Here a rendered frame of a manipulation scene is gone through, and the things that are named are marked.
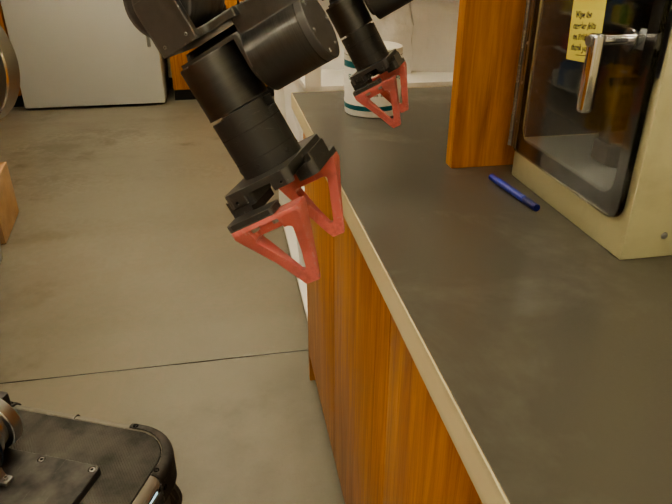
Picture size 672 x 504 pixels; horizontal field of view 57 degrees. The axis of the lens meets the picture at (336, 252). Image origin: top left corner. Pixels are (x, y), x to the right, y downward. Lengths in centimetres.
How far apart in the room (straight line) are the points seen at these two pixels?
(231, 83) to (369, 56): 50
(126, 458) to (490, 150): 105
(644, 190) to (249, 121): 50
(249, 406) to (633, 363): 149
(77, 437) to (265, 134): 123
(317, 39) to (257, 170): 12
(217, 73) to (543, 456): 40
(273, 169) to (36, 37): 524
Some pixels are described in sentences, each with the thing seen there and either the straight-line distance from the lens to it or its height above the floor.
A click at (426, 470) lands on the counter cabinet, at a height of 72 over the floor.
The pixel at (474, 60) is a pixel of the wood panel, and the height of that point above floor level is 112.
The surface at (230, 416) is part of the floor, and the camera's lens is 197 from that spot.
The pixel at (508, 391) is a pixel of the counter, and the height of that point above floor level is 94.
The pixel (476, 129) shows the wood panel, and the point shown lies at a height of 101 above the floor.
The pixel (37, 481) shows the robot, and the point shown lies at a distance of 156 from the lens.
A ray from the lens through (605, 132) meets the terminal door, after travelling 85.
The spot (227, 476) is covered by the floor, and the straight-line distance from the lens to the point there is 181.
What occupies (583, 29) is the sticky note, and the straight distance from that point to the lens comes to 90.
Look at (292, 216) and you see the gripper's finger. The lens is 49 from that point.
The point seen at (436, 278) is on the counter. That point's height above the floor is 94.
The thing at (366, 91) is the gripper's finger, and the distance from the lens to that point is 96.
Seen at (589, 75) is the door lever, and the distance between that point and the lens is 79.
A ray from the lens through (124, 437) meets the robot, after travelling 162.
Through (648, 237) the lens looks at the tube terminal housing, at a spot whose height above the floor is 97.
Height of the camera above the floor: 131
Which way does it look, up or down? 27 degrees down
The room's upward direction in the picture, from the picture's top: straight up
